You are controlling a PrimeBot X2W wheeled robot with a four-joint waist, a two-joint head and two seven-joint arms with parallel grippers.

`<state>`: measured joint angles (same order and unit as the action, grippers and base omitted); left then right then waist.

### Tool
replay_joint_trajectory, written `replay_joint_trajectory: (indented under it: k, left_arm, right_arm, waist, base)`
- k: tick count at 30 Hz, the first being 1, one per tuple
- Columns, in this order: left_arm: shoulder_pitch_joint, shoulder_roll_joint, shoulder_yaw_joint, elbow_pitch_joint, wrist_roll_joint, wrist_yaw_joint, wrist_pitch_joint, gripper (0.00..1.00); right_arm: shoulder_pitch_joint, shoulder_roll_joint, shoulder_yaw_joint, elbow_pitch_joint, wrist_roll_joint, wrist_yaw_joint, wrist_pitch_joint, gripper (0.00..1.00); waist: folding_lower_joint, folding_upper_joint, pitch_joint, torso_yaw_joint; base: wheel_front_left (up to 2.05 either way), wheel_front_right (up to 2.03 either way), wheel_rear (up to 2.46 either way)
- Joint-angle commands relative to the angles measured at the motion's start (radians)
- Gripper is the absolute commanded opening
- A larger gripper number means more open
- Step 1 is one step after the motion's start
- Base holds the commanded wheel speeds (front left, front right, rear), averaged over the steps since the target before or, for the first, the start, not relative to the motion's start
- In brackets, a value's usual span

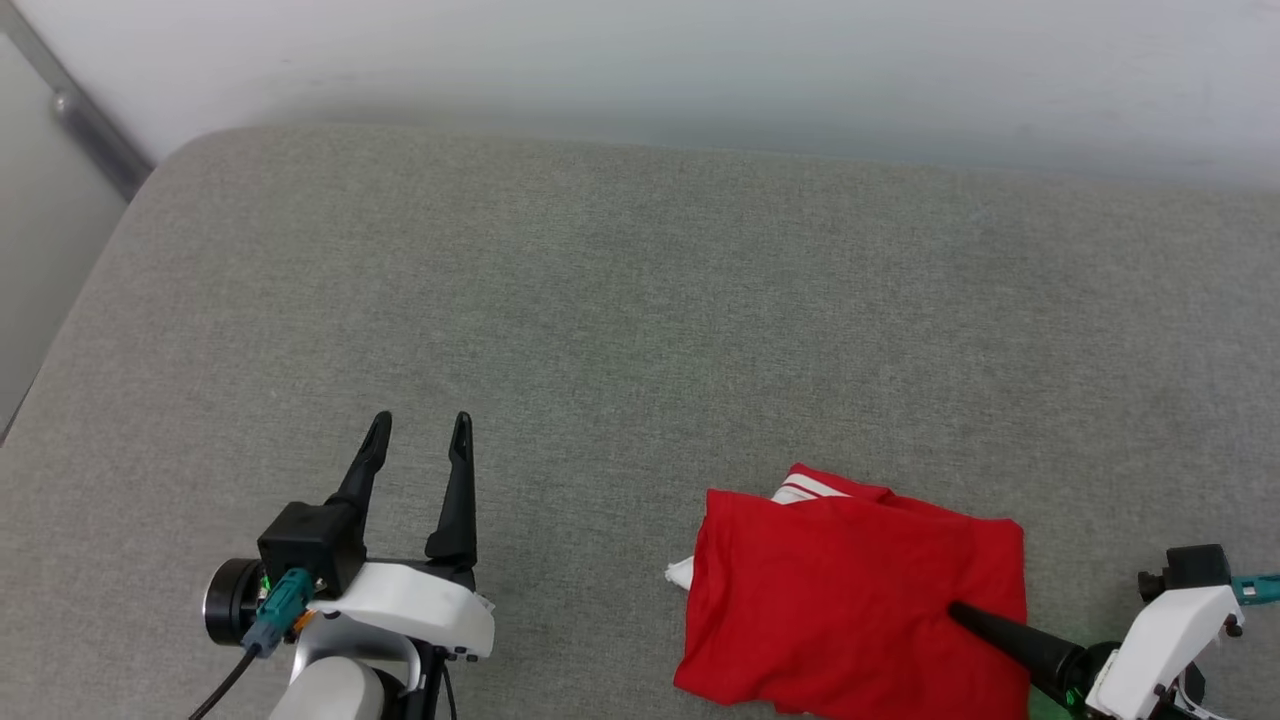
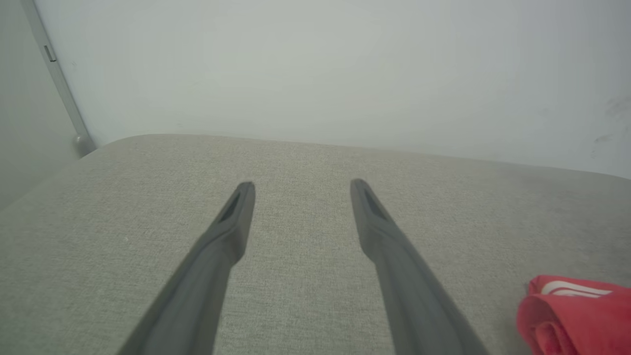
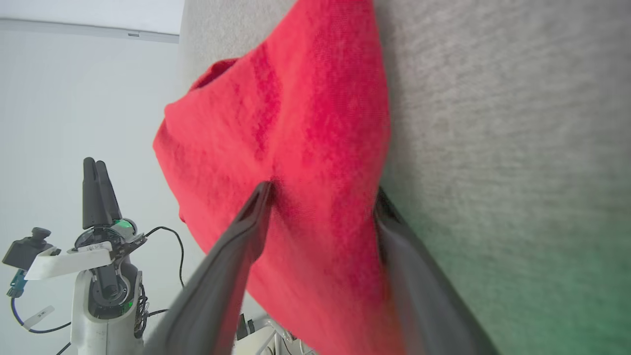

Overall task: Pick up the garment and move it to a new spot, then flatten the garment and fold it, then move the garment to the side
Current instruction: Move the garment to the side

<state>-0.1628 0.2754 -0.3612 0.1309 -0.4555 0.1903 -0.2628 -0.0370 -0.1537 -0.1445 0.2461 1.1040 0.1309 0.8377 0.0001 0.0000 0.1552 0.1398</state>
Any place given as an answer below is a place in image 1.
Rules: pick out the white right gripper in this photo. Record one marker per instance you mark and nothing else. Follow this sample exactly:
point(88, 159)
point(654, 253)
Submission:
point(1150, 650)

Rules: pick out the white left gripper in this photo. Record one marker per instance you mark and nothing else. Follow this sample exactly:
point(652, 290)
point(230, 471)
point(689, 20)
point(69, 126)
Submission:
point(420, 610)

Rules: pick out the red white-trimmed t-shirt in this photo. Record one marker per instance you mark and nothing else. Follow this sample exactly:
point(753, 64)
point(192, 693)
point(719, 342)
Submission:
point(850, 600)

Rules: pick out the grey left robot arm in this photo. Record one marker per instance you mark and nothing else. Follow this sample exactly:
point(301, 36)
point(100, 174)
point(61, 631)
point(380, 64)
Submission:
point(335, 695)

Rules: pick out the grey fabric sofa seat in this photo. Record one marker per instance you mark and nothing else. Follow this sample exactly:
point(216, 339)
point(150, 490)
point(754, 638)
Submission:
point(600, 300)

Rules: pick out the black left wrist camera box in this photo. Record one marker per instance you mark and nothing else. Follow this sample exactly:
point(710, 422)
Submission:
point(305, 545)

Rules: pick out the teal left camera connector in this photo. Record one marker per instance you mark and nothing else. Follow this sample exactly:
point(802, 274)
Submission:
point(280, 605)

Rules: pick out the teal camera connector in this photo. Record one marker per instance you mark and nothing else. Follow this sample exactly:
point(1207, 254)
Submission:
point(280, 605)
point(1258, 588)

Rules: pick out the teal right camera connector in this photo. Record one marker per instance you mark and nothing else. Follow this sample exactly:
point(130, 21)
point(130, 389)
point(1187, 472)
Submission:
point(1258, 588)

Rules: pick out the grey metal rail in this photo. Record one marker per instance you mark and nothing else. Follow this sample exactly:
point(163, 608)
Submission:
point(90, 130)

